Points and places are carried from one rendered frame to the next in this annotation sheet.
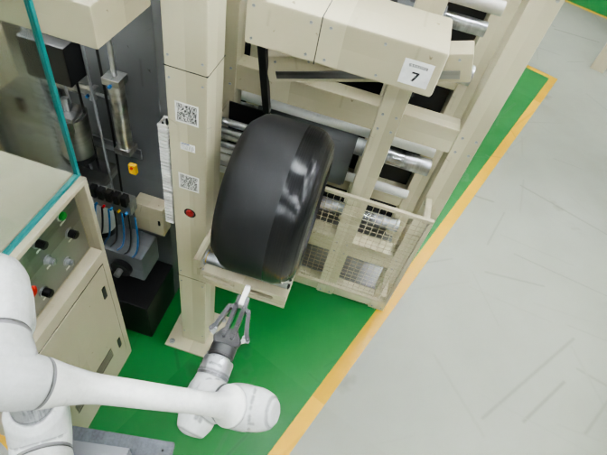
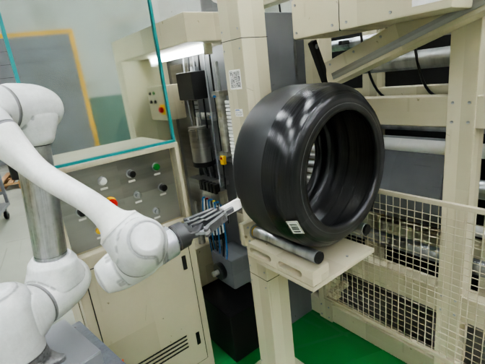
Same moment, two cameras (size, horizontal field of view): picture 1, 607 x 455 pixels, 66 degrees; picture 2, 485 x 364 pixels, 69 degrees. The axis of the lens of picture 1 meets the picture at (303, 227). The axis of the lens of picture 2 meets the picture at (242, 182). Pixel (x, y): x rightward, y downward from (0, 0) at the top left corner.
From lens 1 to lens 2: 1.11 m
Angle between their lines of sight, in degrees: 51
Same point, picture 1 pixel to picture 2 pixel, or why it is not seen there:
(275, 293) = (303, 267)
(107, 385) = (38, 160)
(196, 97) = (237, 61)
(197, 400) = (83, 190)
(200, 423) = (105, 263)
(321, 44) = (341, 9)
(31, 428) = (36, 263)
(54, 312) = not seen: hidden behind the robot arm
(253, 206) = (256, 126)
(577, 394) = not seen: outside the picture
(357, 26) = not seen: outside the picture
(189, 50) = (230, 21)
